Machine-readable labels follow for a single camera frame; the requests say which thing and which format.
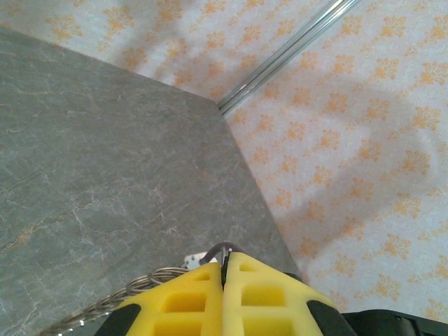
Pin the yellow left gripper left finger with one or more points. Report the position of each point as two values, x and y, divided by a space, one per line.
182 308

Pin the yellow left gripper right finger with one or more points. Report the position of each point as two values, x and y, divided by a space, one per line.
266 308

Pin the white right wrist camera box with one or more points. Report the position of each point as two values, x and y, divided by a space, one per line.
195 262

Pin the aluminium frame post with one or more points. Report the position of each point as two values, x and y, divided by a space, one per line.
284 52

